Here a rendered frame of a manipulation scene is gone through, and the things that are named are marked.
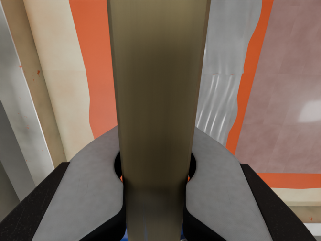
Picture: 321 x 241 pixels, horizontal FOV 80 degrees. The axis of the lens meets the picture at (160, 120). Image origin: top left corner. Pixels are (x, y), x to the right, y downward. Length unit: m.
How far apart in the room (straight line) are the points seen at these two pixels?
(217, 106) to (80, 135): 0.20
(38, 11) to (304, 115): 0.37
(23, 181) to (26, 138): 1.77
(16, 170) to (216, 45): 1.90
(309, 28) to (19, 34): 0.32
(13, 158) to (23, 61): 1.69
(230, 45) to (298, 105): 0.14
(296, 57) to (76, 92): 0.28
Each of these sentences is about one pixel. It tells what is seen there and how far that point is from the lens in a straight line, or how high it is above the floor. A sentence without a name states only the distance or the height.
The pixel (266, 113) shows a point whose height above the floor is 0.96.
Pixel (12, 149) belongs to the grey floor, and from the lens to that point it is 1.88.
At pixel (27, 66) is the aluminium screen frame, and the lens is 0.27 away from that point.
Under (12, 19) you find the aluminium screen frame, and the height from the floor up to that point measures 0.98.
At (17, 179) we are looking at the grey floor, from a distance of 2.08.
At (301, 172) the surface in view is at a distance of 0.42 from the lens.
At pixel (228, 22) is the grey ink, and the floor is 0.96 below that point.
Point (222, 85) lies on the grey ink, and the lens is 0.27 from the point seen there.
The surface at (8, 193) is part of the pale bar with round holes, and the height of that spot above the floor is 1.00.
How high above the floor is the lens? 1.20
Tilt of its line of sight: 61 degrees down
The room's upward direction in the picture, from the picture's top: 179 degrees clockwise
